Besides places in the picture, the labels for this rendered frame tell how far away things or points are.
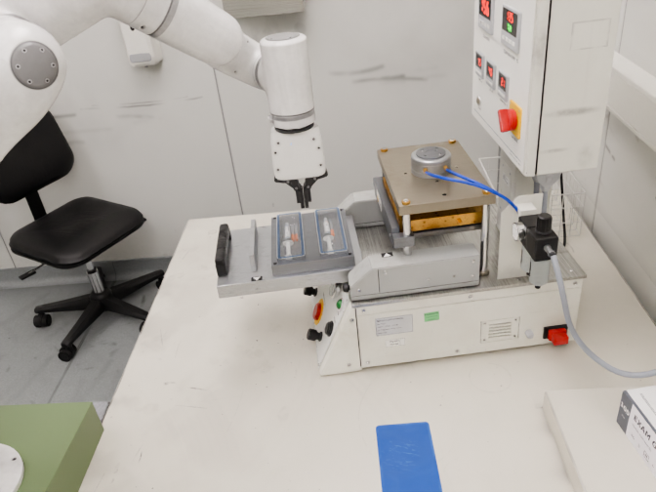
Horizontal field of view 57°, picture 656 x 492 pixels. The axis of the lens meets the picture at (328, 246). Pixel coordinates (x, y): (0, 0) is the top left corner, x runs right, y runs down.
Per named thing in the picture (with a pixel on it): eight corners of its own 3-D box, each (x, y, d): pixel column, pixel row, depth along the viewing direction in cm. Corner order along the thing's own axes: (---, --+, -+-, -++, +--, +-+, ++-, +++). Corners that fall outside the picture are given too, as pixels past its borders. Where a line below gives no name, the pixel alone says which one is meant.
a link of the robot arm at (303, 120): (266, 119, 109) (268, 135, 111) (315, 113, 109) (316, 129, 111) (267, 103, 117) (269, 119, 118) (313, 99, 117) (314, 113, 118)
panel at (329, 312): (310, 287, 153) (336, 225, 144) (319, 369, 127) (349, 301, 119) (304, 285, 152) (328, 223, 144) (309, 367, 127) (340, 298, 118)
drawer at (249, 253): (353, 228, 140) (350, 199, 136) (366, 283, 122) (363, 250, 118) (226, 245, 140) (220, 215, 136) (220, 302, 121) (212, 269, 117)
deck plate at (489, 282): (522, 197, 147) (523, 193, 146) (587, 278, 117) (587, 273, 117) (335, 221, 146) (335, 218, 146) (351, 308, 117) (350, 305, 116)
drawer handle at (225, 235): (231, 237, 135) (227, 222, 133) (227, 275, 122) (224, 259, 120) (223, 238, 135) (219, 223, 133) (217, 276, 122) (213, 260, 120)
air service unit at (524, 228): (528, 256, 117) (534, 187, 109) (558, 302, 104) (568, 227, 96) (502, 260, 117) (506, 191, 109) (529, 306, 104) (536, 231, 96)
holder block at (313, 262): (345, 218, 137) (344, 207, 136) (355, 266, 120) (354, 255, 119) (272, 226, 137) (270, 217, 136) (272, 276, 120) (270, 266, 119)
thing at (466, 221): (458, 183, 136) (459, 143, 131) (488, 232, 117) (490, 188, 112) (382, 192, 135) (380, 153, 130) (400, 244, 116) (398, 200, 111)
